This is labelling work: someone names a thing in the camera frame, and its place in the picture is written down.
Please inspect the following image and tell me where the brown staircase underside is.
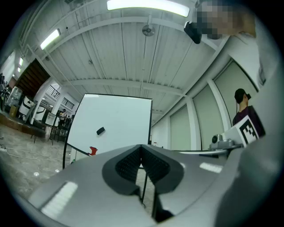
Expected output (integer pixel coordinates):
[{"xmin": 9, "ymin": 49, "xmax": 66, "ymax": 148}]
[{"xmin": 15, "ymin": 58, "xmax": 51, "ymax": 98}]

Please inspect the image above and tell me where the round metal ceiling fixture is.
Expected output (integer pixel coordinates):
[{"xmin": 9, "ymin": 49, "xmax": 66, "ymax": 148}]
[{"xmin": 142, "ymin": 14, "xmax": 156, "ymax": 37}]

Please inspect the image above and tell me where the black metal railing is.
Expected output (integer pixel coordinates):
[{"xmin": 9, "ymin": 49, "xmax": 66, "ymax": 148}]
[{"xmin": 47, "ymin": 85, "xmax": 75, "ymax": 110}]

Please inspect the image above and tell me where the glass display case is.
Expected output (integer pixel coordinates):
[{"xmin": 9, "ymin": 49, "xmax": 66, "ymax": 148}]
[{"xmin": 45, "ymin": 112, "xmax": 57, "ymax": 126}]

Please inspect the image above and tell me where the white machine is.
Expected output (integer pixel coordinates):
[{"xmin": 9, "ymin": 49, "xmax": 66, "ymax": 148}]
[{"xmin": 18, "ymin": 95, "xmax": 47, "ymax": 122}]

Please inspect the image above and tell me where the white whiteboard with black frame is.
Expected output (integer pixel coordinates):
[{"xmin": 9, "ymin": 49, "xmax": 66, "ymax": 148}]
[{"xmin": 63, "ymin": 93, "xmax": 154, "ymax": 206}]

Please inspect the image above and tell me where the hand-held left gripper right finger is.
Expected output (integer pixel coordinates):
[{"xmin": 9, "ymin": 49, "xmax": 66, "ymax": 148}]
[{"xmin": 141, "ymin": 144, "xmax": 243, "ymax": 227}]

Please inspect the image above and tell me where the person's head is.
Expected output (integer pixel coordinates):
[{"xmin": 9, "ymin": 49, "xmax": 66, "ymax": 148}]
[{"xmin": 192, "ymin": 0, "xmax": 257, "ymax": 41}]

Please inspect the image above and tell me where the black head-worn camera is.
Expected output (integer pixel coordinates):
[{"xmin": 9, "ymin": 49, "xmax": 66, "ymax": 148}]
[{"xmin": 183, "ymin": 20, "xmax": 203, "ymax": 44}]

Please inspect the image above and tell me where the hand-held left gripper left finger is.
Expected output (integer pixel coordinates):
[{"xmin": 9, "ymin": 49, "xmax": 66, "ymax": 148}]
[{"xmin": 28, "ymin": 144, "xmax": 161, "ymax": 227}]

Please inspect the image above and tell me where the person's light grey shirt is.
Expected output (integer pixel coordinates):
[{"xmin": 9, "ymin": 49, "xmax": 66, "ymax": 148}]
[{"xmin": 221, "ymin": 32, "xmax": 282, "ymax": 227}]

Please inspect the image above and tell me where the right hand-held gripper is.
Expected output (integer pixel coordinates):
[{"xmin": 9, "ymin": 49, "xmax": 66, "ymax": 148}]
[{"xmin": 178, "ymin": 114, "xmax": 260, "ymax": 158}]

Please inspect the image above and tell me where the long ceiling tube light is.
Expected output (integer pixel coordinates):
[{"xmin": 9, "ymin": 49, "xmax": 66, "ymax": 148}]
[
  {"xmin": 40, "ymin": 28, "xmax": 61, "ymax": 51},
  {"xmin": 106, "ymin": 0, "xmax": 190, "ymax": 18}
]

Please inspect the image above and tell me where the black metal table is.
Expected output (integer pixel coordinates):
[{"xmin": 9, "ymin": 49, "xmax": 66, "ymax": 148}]
[{"xmin": 30, "ymin": 121, "xmax": 68, "ymax": 146}]

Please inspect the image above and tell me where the white floor cable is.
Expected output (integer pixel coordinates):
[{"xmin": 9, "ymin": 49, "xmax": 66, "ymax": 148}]
[{"xmin": 0, "ymin": 144, "xmax": 65, "ymax": 162}]

